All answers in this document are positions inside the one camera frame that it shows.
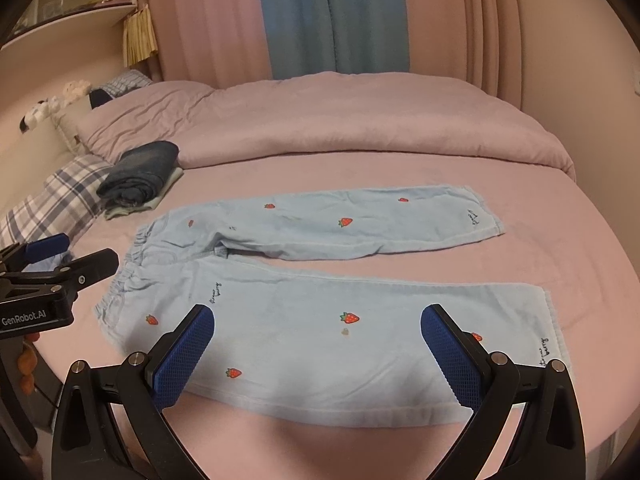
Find pink duvet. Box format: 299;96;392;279
77;71;576;182

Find light blue strawberry pants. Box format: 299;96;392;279
94;185;571;428

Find plaid pillow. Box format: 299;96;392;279
0;154;113;256
90;70;153;111

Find blue curtain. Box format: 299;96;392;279
255;0;412;81

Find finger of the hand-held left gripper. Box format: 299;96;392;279
0;234;71;275
20;249;120;297

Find white wall shelf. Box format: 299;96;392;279
0;0;140;48

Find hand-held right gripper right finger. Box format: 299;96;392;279
420;304;586;480

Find pink bed sheet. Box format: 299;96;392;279
30;160;640;480

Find folded pale green cloth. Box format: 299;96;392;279
104;167;185;221

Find yellow fringed cloth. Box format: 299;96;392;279
123;4;160;68

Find person's left hand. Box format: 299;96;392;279
17;342;40;396

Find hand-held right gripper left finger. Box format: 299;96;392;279
51;304;216;480

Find pink curtain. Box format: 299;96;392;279
400;0;526;108
145;0;273;83

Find cream bed headboard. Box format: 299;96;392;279
0;92;93;221

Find folded dark denim jeans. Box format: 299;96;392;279
96;141;180;206

